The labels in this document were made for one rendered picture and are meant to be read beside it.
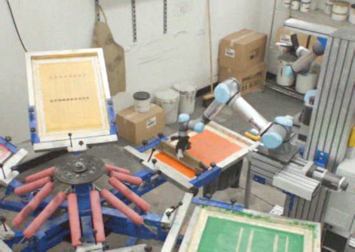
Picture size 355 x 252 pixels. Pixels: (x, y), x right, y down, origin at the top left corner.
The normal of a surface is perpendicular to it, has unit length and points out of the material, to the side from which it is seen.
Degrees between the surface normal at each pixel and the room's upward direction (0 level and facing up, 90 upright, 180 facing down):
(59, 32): 90
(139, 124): 90
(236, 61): 90
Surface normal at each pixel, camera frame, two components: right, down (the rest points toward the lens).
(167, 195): 0.04, -0.84
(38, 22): 0.73, 0.40
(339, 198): -0.57, 0.43
